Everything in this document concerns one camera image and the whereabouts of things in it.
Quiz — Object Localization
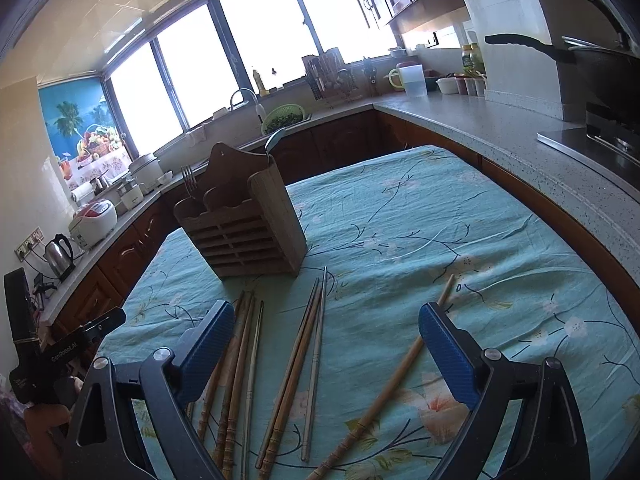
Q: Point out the wooden chopstick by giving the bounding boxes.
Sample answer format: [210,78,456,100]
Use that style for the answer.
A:
[213,292,256,479]
[255,278,322,479]
[300,266,328,463]
[185,290,248,443]
[296,276,465,479]

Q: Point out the metal chopstick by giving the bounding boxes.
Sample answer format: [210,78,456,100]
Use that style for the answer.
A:
[240,300,265,480]

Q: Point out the metal fork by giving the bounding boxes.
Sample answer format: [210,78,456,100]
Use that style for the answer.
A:
[181,166,200,200]

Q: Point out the metal spoon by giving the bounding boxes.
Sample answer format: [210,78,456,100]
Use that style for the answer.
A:
[265,128,286,155]

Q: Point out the person's left hand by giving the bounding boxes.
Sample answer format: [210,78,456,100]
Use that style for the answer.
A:
[24,404,70,479]

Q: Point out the steel electric kettle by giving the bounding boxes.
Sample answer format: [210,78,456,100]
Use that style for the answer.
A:
[44,234,75,282]

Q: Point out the white pink rice cooker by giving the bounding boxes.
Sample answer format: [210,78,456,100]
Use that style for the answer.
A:
[68,200,117,249]

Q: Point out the teal floral tablecloth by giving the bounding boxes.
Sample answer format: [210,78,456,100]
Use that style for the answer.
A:
[100,146,639,479]

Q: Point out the wooden utensil holder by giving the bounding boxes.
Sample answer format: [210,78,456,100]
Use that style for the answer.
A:
[174,142,307,280]

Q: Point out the small white cooker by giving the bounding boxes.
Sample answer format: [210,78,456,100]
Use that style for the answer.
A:
[117,180,143,210]

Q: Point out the white steamer pot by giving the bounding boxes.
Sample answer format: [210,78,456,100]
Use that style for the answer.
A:
[129,153,164,194]

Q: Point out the fruit poster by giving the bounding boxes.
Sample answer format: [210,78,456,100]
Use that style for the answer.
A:
[38,78,131,191]

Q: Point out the green colander with vegetables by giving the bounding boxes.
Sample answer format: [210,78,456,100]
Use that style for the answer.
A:
[262,104,306,136]

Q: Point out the gas stove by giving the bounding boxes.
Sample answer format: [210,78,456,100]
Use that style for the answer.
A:
[537,103,639,200]

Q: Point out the chrome sink faucet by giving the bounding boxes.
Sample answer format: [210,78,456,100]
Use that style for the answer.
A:
[230,87,266,125]

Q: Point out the yellow detergent bottle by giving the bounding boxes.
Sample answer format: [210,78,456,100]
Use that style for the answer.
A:
[253,70,269,96]

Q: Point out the dish drying rack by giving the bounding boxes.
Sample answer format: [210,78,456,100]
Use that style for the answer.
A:
[302,47,363,108]

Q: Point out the black wok with lid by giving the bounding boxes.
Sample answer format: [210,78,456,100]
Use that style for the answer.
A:
[484,0,640,116]

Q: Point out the cooking oil bottle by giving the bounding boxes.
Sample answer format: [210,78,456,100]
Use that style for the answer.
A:
[461,44,486,77]

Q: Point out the clear measuring jug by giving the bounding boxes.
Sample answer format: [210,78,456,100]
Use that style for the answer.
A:
[386,64,427,99]

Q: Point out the wall power socket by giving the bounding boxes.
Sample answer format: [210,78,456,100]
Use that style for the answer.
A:
[14,226,44,261]

